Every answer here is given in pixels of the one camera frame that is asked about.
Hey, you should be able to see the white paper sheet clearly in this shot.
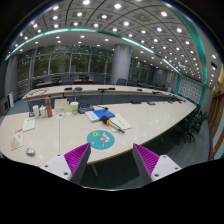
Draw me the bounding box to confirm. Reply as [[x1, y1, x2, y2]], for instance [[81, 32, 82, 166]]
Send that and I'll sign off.
[[23, 118, 35, 131]]

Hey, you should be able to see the white book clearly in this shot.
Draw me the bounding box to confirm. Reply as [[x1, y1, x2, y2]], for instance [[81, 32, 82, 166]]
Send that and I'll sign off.
[[86, 111, 99, 122]]

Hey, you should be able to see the grey computer mouse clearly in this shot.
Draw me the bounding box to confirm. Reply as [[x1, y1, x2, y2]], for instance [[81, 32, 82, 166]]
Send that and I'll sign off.
[[26, 147, 35, 157]]

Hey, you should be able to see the round teal mouse pad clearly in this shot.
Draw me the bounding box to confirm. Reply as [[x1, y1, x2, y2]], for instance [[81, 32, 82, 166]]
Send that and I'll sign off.
[[87, 130, 115, 150]]

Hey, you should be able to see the white notebook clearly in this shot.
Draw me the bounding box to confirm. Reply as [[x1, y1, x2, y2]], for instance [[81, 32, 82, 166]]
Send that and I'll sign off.
[[110, 114, 131, 132]]

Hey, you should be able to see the blue folder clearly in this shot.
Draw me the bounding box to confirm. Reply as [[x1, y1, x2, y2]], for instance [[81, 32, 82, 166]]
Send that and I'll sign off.
[[93, 109, 115, 120]]

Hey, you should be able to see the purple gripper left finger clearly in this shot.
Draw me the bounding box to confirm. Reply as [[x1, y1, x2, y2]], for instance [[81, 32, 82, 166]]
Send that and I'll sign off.
[[64, 143, 91, 184]]

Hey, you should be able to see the dark blue case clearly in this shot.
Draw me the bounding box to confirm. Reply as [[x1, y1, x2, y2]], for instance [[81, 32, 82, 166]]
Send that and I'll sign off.
[[78, 104, 94, 114]]

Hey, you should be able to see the red drink bottle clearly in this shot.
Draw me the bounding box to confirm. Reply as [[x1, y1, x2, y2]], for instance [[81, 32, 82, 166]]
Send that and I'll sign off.
[[45, 97, 53, 117]]

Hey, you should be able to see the black orange tool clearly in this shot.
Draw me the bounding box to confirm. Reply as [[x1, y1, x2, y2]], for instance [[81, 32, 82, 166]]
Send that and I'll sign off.
[[101, 116, 124, 133]]

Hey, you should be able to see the red printed leaflet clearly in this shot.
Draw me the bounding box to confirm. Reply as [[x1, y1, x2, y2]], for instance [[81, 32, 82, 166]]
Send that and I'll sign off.
[[11, 129, 23, 150]]

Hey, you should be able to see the black office chair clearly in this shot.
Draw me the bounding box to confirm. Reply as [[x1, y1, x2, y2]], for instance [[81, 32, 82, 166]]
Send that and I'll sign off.
[[180, 106, 207, 142]]

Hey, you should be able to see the white paper cup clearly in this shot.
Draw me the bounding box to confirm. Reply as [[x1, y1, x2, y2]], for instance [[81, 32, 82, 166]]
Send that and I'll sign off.
[[32, 105, 39, 117]]

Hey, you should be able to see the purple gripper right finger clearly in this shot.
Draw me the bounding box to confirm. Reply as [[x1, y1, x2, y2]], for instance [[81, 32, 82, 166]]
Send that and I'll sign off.
[[132, 144, 159, 185]]

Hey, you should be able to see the green-label cup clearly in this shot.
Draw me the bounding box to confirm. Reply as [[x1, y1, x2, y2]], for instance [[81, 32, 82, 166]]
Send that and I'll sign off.
[[70, 101, 79, 115]]

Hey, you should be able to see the long curved conference desk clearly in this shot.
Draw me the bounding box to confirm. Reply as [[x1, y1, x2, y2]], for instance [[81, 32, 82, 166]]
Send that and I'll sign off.
[[22, 85, 183, 102]]

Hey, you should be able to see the cardboard box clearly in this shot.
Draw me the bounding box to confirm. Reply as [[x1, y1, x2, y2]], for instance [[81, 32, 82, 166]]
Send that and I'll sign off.
[[54, 99, 71, 113]]

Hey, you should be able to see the white jar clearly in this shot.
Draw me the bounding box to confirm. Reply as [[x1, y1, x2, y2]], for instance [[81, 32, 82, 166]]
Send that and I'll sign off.
[[39, 105, 47, 118]]

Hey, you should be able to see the grey round pillar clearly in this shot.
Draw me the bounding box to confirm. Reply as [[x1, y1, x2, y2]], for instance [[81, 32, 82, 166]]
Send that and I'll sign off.
[[110, 44, 132, 84]]

